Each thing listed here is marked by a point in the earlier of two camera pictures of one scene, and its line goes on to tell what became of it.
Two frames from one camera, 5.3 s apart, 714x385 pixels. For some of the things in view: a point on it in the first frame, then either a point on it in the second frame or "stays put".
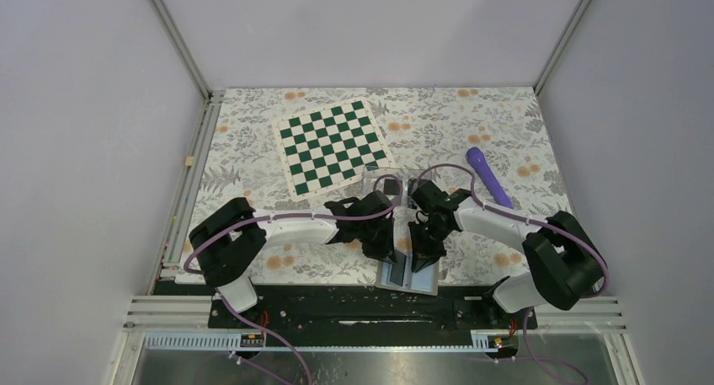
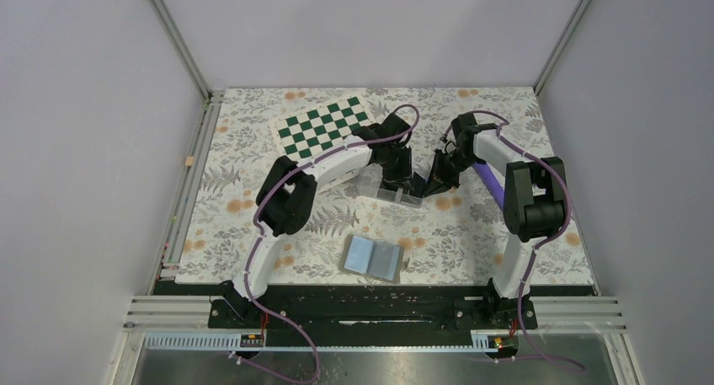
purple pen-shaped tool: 476,157 stays put
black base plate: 364,309 stays put
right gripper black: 423,254 to 439,180
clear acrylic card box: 394,184 stays put
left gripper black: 385,250 to 402,178
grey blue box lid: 401,275 to 377,259
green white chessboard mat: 332,147 stays put
